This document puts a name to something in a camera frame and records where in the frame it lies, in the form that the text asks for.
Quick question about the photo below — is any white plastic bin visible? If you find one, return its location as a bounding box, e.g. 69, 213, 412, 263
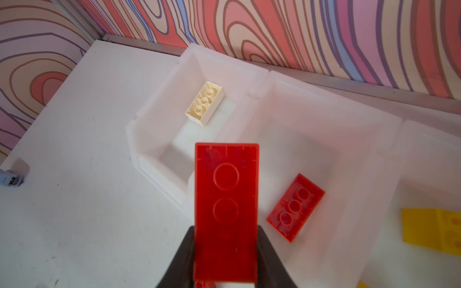
127, 44, 269, 213
183, 70, 403, 288
360, 120, 461, 288

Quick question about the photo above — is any right white plastic bin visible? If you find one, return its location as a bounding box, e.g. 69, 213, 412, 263
360, 120, 461, 288

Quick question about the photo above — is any left white plastic bin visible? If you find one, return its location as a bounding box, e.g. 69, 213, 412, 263
127, 44, 269, 213

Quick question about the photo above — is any yellow small lego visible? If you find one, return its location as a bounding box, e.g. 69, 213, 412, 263
357, 282, 370, 288

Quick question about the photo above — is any middle white plastic bin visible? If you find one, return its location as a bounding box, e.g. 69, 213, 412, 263
183, 70, 403, 288

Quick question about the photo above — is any red long lego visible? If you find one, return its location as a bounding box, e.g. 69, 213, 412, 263
266, 174, 325, 243

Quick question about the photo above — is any cream long lego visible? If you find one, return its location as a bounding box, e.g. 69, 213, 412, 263
185, 81, 225, 127

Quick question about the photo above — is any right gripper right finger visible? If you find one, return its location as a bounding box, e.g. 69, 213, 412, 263
256, 226, 297, 288

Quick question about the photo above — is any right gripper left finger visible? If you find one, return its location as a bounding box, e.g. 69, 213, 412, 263
157, 226, 194, 288

